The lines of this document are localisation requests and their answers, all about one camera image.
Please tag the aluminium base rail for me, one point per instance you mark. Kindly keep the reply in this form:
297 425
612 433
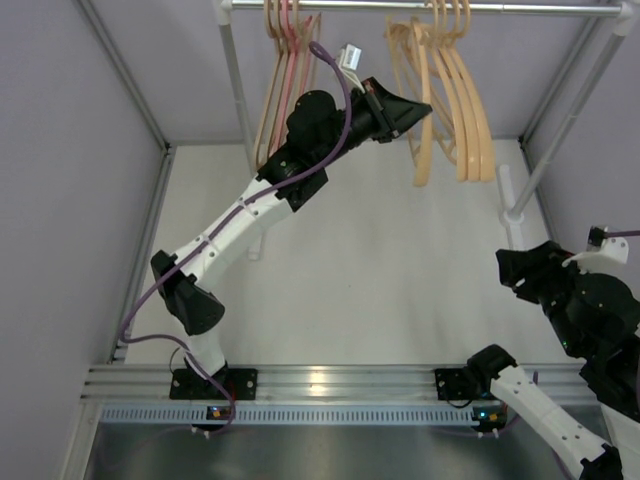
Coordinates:
320 384

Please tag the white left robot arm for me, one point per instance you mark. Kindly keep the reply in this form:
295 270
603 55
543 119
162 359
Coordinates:
186 277

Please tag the pink plastic hanger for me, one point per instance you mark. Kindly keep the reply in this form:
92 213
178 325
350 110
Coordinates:
294 31

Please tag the cream thin hanger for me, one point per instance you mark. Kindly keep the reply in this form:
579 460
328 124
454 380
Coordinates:
485 125
438 102
451 24
411 73

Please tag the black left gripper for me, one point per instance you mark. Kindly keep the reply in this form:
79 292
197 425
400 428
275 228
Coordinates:
390 115

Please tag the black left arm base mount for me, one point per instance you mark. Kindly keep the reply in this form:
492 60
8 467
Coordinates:
240 383

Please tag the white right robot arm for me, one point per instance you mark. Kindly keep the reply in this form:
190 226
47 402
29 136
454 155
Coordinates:
589 414

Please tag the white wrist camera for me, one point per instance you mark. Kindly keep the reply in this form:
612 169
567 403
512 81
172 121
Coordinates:
603 254
348 60

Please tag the white slotted cable duct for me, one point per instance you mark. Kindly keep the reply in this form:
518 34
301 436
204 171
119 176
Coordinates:
294 415

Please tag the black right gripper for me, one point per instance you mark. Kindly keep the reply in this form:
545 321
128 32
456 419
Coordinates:
532 266

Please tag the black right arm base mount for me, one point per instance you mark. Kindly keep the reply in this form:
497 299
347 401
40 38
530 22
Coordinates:
459 387

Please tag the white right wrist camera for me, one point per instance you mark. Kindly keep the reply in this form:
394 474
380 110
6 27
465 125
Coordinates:
603 254

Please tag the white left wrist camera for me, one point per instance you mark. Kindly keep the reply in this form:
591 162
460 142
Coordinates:
348 60

